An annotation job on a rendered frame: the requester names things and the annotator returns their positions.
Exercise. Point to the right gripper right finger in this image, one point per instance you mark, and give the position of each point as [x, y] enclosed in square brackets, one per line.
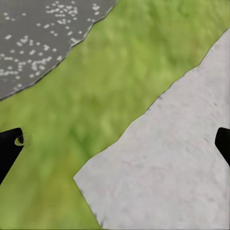
[222, 141]

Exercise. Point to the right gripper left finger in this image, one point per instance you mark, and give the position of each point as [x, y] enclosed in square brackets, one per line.
[11, 144]

